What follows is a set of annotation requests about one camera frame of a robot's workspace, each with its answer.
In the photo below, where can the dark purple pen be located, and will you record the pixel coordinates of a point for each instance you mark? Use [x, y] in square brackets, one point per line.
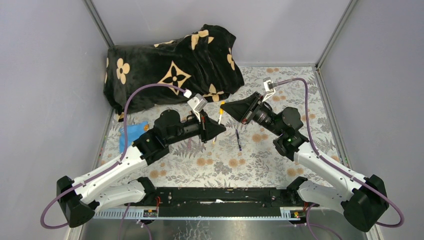
[238, 140]

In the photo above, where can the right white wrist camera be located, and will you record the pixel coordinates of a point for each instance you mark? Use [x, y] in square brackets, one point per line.
[269, 89]

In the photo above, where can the black floral plush blanket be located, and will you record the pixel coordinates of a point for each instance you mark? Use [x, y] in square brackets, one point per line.
[139, 77]

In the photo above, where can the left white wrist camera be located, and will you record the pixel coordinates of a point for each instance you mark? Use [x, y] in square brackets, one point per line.
[196, 102]

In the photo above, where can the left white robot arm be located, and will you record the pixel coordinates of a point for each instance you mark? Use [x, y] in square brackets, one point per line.
[84, 196]

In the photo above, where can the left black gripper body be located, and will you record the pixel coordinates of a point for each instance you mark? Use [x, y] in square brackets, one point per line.
[189, 128]

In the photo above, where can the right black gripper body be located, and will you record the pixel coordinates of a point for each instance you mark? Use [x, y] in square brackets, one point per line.
[265, 117]

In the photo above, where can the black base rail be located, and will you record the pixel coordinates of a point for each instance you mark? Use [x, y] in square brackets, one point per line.
[228, 202]

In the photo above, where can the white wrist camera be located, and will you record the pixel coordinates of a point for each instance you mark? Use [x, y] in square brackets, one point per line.
[196, 102]
[269, 89]

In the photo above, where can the blue cartoon cloth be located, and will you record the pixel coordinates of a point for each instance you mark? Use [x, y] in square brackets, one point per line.
[133, 133]

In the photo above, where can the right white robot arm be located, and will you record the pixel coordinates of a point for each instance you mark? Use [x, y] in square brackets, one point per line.
[357, 197]

